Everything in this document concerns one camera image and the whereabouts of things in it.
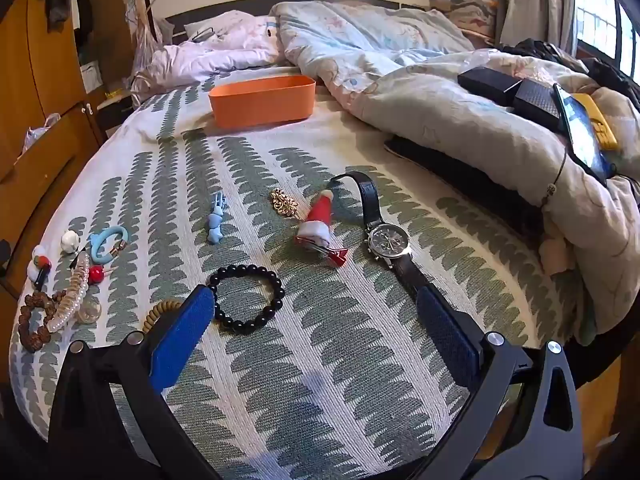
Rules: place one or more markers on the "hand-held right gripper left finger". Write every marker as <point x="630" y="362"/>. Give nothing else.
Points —
<point x="180" y="340"/>

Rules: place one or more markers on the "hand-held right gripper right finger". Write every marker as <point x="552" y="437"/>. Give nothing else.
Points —
<point x="450" y="335"/>

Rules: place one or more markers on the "pearl hair claw clip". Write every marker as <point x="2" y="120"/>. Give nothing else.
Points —
<point x="67" y="305"/>

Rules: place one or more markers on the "white plush hair clip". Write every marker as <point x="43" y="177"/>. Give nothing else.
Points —
<point x="36" y="265"/>

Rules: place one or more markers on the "clear glass ball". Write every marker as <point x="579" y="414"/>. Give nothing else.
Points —
<point x="90" y="312"/>

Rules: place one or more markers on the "red cherry hair clip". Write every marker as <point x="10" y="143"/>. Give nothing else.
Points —
<point x="95" y="274"/>

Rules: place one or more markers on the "black leather wristwatch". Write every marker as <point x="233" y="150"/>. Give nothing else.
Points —
<point x="387" y="245"/>

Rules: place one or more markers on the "small black hair clip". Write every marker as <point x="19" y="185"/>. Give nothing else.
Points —
<point x="75" y="261"/>
<point x="215" y="222"/>

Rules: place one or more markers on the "green patterned bedspread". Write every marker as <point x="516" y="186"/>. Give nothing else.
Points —
<point x="300" y="385"/>

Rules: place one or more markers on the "brown beaded scrunchie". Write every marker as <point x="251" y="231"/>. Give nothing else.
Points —
<point x="30" y="305"/>

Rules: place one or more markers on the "dark cloth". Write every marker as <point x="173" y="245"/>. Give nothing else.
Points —
<point x="450" y="170"/>

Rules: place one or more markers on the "red santa hat hair clip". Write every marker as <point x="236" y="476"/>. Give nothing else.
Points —
<point x="317" y="217"/>

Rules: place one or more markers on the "black smartphone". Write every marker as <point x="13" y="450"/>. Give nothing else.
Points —
<point x="582" y="135"/>

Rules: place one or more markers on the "orange plastic box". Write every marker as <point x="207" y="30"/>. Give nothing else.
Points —
<point x="260" y="105"/>

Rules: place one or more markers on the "plastic bag in drawer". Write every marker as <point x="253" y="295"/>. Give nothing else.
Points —
<point x="37" y="135"/>

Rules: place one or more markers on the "textured black box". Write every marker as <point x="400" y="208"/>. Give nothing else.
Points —
<point x="537" y="100"/>

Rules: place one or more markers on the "smooth black box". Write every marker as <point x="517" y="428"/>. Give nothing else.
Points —
<point x="487" y="82"/>

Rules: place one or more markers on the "yellow case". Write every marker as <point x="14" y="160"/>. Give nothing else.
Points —
<point x="602" y="130"/>

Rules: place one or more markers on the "pink crumpled blanket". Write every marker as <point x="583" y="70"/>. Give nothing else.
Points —
<point x="200" y="60"/>

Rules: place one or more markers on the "wooden wardrobe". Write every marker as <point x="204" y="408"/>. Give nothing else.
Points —
<point x="45" y="85"/>

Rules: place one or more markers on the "dark clothes pile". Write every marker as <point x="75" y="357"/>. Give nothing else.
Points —
<point x="550" y="50"/>

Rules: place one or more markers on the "hanging plastic bag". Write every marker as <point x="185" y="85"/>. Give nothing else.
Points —
<point x="145" y="35"/>

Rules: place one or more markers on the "dark headboard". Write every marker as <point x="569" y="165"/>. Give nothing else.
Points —
<point x="175" y="22"/>

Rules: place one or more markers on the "patterned pillow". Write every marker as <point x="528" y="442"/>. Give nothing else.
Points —
<point x="465" y="15"/>

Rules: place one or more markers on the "grey curtain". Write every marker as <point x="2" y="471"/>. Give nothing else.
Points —
<point x="535" y="5"/>

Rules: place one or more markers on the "window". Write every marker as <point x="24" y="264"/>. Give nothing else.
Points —
<point x="600" y="20"/>

